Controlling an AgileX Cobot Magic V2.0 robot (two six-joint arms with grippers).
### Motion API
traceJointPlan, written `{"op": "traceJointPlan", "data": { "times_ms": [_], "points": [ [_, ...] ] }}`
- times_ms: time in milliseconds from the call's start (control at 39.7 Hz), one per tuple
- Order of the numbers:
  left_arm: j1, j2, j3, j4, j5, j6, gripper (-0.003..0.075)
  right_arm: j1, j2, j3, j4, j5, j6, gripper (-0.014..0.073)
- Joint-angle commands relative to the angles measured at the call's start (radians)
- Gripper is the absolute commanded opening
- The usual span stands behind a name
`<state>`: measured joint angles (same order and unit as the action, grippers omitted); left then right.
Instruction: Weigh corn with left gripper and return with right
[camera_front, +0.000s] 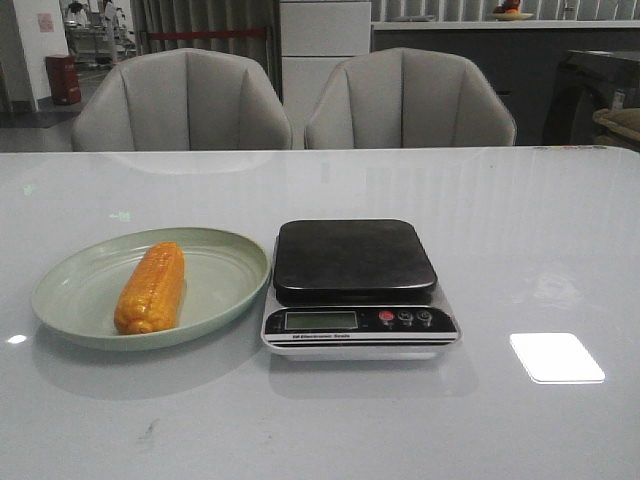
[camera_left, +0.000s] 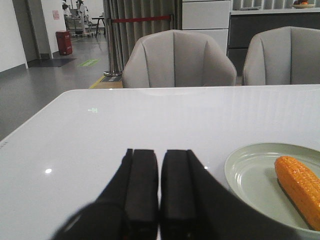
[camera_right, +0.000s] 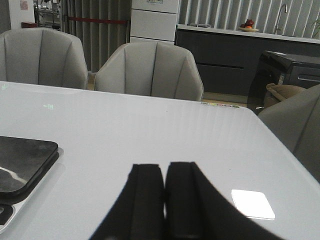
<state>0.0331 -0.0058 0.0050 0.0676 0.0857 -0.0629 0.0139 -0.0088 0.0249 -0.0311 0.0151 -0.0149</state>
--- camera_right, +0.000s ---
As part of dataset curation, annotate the grey upholstered chair middle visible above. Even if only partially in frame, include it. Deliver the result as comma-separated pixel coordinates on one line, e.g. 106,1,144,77
94,41,204,102

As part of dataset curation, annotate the tan cushion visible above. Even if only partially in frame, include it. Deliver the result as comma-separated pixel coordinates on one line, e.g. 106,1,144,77
263,83,306,109

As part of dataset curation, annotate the grey upholstered chair left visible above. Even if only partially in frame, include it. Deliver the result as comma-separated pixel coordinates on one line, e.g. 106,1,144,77
0,27,88,90

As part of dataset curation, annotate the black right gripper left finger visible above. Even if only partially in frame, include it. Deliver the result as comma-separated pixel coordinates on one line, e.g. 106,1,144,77
90,164,164,240

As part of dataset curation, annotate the black appliance box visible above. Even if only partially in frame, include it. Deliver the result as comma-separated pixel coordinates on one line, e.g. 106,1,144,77
247,50,320,114

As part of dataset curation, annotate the fruit bowl on counter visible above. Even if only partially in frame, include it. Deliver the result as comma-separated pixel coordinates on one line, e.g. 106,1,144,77
238,18,259,33

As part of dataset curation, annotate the red barrier belt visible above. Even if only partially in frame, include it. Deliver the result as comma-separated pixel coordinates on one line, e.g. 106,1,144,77
63,15,129,25

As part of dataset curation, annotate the white drawer cabinet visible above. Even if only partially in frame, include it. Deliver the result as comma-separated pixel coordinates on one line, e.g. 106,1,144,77
129,0,180,45

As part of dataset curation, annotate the chrome faucet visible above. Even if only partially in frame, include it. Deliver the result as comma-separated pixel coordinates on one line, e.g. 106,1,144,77
273,3,289,36

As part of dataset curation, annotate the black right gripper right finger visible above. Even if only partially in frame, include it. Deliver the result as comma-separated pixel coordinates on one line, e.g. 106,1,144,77
165,162,280,240

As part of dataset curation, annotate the silver digital kitchen scale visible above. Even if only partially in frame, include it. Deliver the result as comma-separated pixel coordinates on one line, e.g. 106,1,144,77
0,136,64,236

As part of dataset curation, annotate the grey upholstered chair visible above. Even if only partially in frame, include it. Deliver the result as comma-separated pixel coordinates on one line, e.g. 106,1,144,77
0,27,88,90
258,85,320,181
94,41,204,102

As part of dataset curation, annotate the dark kitchen counter cabinet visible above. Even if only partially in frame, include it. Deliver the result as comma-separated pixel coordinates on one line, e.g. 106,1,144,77
175,24,320,96

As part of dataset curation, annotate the grey upholstered chair right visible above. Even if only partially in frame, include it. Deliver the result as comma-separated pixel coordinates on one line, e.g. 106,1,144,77
258,85,320,181

